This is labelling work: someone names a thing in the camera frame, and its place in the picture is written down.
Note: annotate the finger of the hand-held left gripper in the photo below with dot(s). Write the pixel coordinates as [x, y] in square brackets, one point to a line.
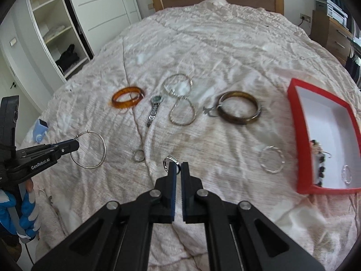
[42, 163]
[69, 147]

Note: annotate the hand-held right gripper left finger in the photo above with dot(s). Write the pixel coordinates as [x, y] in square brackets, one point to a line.
[172, 192]

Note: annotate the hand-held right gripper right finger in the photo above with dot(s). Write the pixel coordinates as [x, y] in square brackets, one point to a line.
[185, 192]

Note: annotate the large thin silver hoop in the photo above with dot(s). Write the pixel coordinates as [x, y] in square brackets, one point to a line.
[93, 138]

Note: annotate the amber orange bangle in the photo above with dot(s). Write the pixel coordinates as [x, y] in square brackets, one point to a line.
[124, 101]

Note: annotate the silver twisted bangle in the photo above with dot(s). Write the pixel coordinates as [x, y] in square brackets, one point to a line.
[172, 118]

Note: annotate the twisted silver hoop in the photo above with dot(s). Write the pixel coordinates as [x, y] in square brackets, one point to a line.
[265, 168]

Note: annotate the dark brown bangle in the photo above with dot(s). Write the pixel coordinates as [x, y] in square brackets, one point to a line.
[239, 120]

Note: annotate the red cardboard box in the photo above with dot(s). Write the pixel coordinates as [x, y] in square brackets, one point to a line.
[300, 135]

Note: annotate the small silver hoop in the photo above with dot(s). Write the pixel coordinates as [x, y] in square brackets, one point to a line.
[343, 177]

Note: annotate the person's left hand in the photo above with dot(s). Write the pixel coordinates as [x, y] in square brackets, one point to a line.
[26, 211]

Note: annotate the blue fabric pouch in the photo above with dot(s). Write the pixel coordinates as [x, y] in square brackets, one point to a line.
[39, 131]

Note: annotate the small silver star pendant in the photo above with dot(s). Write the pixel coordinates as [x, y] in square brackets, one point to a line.
[209, 111]

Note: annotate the dark folded clothes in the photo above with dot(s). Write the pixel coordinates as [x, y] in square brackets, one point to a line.
[67, 58]

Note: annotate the white folded clothes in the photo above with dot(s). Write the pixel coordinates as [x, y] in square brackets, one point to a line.
[57, 32]

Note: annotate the white open shelf unit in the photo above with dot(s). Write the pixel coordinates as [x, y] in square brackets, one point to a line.
[50, 11]

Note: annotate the bed with beige quilt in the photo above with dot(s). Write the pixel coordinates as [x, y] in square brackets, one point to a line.
[214, 50]

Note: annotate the white wardrobe doors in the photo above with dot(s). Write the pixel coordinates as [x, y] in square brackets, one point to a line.
[98, 5]

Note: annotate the wooden dresser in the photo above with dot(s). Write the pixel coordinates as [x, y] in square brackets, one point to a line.
[330, 36]

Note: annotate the white printer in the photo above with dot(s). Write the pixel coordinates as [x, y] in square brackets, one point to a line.
[334, 10]

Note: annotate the wall socket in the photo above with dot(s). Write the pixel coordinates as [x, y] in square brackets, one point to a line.
[305, 17]

